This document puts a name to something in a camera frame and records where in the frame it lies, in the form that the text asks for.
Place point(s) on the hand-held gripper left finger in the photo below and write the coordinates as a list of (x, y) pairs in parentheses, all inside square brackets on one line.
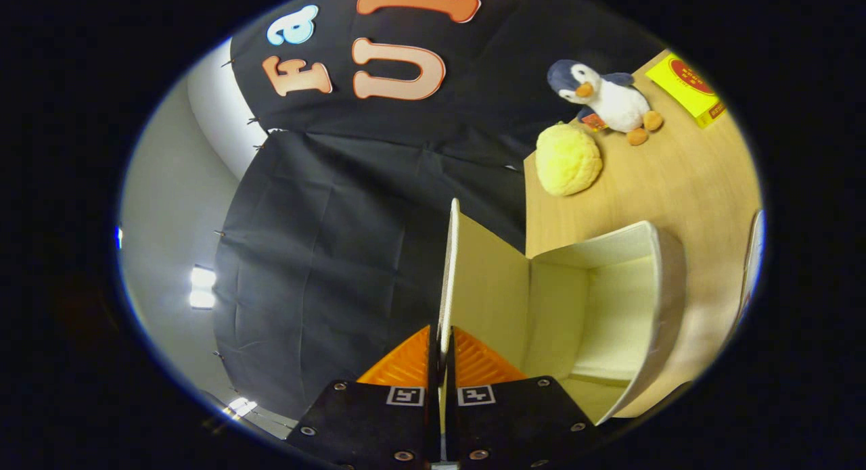
[(431, 422)]

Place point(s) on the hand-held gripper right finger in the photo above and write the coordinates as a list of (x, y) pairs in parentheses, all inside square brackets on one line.
[(452, 422)]

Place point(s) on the cream fabric storage box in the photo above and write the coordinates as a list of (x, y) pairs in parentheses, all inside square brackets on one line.
[(609, 308)]

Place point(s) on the ceiling light panel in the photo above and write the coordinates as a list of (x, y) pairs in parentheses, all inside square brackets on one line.
[(201, 287), (240, 408)]

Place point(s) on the yellow fluffy plush ball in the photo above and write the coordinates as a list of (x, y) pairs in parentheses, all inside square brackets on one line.
[(568, 159)]

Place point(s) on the penguin plush toy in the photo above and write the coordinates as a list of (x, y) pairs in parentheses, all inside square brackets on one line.
[(619, 101)]

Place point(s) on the yellow book with red circle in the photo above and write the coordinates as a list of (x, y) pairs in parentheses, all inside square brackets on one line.
[(683, 84)]

